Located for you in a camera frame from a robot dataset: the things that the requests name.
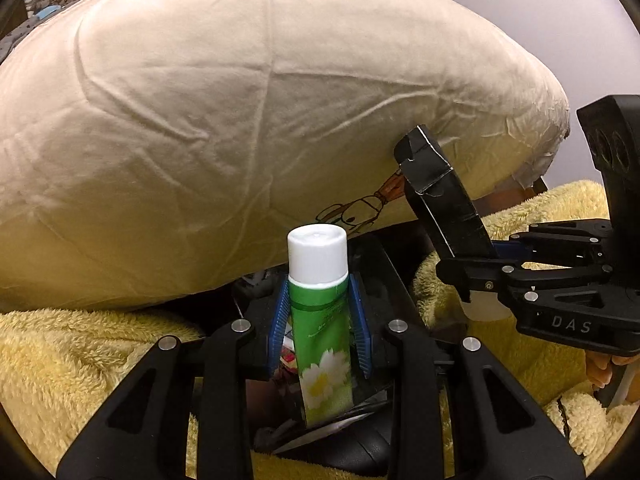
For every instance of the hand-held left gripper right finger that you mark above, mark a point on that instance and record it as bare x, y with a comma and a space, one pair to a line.
361, 330

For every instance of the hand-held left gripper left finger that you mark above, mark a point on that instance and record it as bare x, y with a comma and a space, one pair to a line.
280, 320

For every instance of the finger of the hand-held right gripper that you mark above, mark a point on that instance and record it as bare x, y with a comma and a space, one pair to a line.
565, 240
480, 275

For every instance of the green daisy print tube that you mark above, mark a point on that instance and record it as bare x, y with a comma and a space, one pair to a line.
320, 320

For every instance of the person's right hand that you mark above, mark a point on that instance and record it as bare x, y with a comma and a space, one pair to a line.
602, 367

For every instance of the cream cartoon print blanket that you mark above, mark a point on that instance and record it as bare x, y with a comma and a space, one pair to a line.
200, 135

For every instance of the yellow fluffy blanket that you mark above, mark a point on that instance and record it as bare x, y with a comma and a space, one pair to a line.
75, 360

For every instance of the blue cloth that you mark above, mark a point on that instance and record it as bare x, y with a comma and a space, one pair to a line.
50, 10

